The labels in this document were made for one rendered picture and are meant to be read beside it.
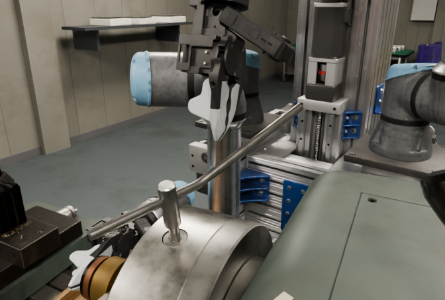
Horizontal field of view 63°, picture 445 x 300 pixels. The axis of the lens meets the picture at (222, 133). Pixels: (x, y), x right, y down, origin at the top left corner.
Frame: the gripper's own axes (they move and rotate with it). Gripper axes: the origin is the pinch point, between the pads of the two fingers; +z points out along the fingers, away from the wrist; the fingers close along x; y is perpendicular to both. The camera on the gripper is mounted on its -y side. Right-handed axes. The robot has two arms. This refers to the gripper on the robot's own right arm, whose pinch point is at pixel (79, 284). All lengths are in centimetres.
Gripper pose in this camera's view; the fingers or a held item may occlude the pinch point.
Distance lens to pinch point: 70.6
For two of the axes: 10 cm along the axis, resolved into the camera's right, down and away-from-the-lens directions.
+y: -8.9, -1.5, 4.4
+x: 0.0, -9.4, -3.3
